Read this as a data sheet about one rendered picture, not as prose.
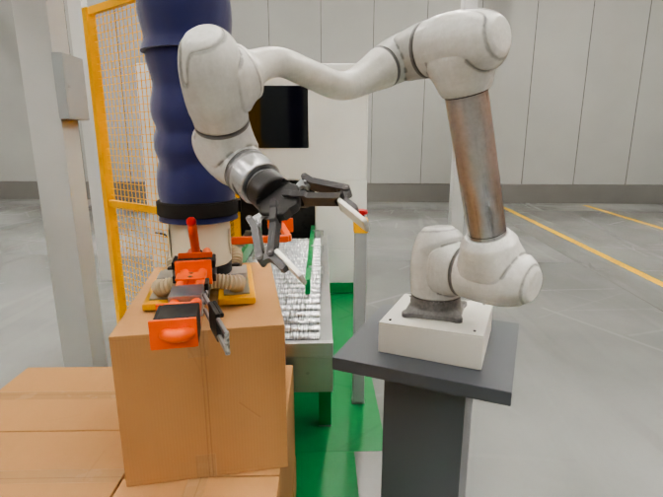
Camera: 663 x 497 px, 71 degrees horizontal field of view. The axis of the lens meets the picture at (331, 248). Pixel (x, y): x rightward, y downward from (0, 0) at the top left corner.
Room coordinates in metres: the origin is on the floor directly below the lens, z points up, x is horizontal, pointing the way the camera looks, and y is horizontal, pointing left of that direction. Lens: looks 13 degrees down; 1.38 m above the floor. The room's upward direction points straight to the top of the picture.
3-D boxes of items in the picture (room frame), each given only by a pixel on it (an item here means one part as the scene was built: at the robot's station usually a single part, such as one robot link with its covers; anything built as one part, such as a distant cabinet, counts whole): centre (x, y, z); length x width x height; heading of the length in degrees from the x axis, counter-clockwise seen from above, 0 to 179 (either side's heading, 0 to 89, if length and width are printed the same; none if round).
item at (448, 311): (1.42, -0.34, 0.87); 0.22 x 0.18 x 0.06; 160
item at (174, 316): (0.73, 0.26, 1.08); 0.08 x 0.07 x 0.05; 12
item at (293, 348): (1.68, 0.34, 0.58); 0.70 x 0.03 x 0.06; 91
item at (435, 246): (1.39, -0.33, 1.01); 0.18 x 0.16 x 0.22; 39
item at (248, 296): (1.34, 0.29, 0.97); 0.34 x 0.10 x 0.05; 12
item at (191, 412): (1.31, 0.36, 0.74); 0.60 x 0.40 x 0.40; 11
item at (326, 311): (2.85, 0.04, 0.50); 2.31 x 0.05 x 0.19; 1
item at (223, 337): (0.80, 0.21, 1.08); 0.31 x 0.03 x 0.05; 25
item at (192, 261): (1.08, 0.33, 1.08); 0.10 x 0.08 x 0.06; 102
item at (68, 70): (2.40, 1.27, 1.62); 0.20 x 0.05 x 0.30; 1
